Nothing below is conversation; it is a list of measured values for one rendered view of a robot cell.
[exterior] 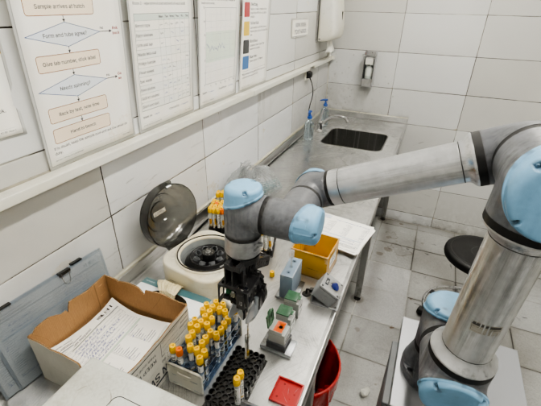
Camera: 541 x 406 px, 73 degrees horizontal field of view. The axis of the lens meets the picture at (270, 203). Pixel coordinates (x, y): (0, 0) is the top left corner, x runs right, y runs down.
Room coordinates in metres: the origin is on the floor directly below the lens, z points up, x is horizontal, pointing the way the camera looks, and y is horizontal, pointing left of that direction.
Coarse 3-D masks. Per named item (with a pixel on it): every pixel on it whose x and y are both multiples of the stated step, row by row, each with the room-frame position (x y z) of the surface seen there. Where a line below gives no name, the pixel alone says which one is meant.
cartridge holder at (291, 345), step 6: (264, 342) 0.70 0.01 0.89; (270, 342) 0.68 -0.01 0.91; (288, 342) 0.69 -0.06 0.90; (294, 342) 0.70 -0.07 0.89; (264, 348) 0.68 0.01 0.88; (270, 348) 0.68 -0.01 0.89; (276, 348) 0.67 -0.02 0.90; (282, 348) 0.67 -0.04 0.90; (288, 348) 0.68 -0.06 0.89; (294, 348) 0.68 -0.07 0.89; (282, 354) 0.66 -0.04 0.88; (288, 354) 0.66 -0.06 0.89
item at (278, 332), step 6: (276, 324) 0.70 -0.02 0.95; (282, 324) 0.70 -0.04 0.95; (270, 330) 0.68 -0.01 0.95; (276, 330) 0.68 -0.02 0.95; (282, 330) 0.68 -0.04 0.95; (288, 330) 0.69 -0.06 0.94; (270, 336) 0.68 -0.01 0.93; (276, 336) 0.68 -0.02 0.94; (282, 336) 0.67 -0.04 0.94; (288, 336) 0.70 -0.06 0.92; (276, 342) 0.68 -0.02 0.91; (282, 342) 0.67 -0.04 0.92
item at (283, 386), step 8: (280, 376) 0.60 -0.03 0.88; (280, 384) 0.58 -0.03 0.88; (288, 384) 0.58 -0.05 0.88; (296, 384) 0.58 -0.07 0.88; (272, 392) 0.55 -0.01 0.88; (280, 392) 0.56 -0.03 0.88; (288, 392) 0.56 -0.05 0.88; (296, 392) 0.56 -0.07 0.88; (272, 400) 0.54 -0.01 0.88; (280, 400) 0.54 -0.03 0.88; (288, 400) 0.54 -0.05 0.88; (296, 400) 0.54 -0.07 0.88
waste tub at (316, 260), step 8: (320, 240) 1.11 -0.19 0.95; (328, 240) 1.09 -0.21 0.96; (336, 240) 1.08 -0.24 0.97; (296, 248) 1.06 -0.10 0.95; (304, 248) 1.13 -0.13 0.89; (312, 248) 1.12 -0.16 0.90; (320, 248) 1.11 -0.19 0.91; (328, 248) 1.09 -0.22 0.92; (336, 248) 1.05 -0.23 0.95; (296, 256) 1.01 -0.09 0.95; (304, 256) 1.00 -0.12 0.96; (312, 256) 0.99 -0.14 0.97; (320, 256) 0.98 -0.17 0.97; (328, 256) 0.98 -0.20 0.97; (336, 256) 1.06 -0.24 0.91; (304, 264) 1.00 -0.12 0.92; (312, 264) 0.99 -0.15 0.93; (320, 264) 0.97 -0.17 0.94; (328, 264) 0.98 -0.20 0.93; (304, 272) 1.00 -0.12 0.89; (312, 272) 0.98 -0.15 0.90; (320, 272) 0.97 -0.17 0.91; (328, 272) 1.00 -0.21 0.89
